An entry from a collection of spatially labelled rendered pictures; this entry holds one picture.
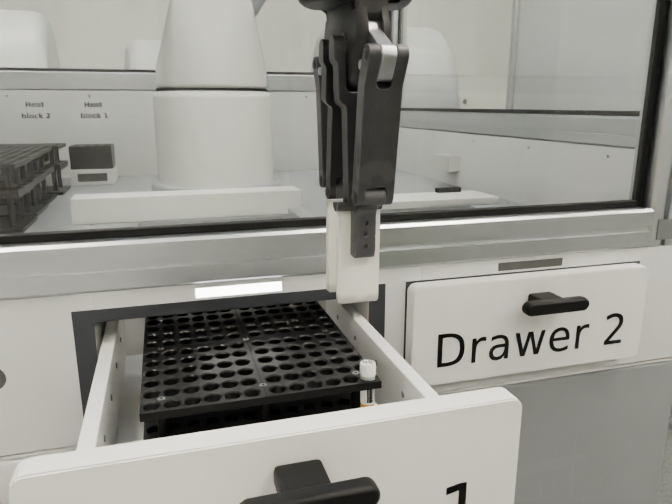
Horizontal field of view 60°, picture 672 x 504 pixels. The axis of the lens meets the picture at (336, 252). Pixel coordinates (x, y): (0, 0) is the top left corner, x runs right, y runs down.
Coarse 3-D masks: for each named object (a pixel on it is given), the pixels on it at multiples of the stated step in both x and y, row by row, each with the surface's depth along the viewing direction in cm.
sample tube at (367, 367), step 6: (366, 360) 45; (372, 360) 45; (360, 366) 45; (366, 366) 44; (372, 366) 44; (360, 372) 45; (366, 372) 44; (372, 372) 45; (366, 378) 45; (372, 378) 45; (366, 390) 45; (372, 390) 45; (360, 396) 46; (366, 396) 45; (372, 396) 45; (366, 402) 45; (372, 402) 45
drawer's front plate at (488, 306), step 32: (416, 288) 58; (448, 288) 59; (480, 288) 60; (512, 288) 61; (544, 288) 62; (576, 288) 64; (608, 288) 65; (640, 288) 66; (416, 320) 59; (448, 320) 60; (480, 320) 61; (512, 320) 62; (544, 320) 63; (576, 320) 65; (608, 320) 66; (640, 320) 67; (416, 352) 60; (448, 352) 61; (480, 352) 62; (512, 352) 63; (544, 352) 64; (576, 352) 66; (608, 352) 67
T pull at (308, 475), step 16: (288, 464) 32; (304, 464) 32; (320, 464) 32; (288, 480) 31; (304, 480) 31; (320, 480) 31; (352, 480) 31; (368, 480) 31; (272, 496) 30; (288, 496) 30; (304, 496) 30; (320, 496) 30; (336, 496) 30; (352, 496) 30; (368, 496) 30
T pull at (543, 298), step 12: (528, 300) 62; (540, 300) 59; (552, 300) 59; (564, 300) 59; (576, 300) 59; (588, 300) 60; (528, 312) 58; (540, 312) 58; (552, 312) 59; (564, 312) 59
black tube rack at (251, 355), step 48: (144, 336) 53; (192, 336) 53; (240, 336) 53; (288, 336) 53; (336, 336) 54; (144, 384) 44; (192, 384) 44; (240, 384) 44; (144, 432) 43; (192, 432) 43
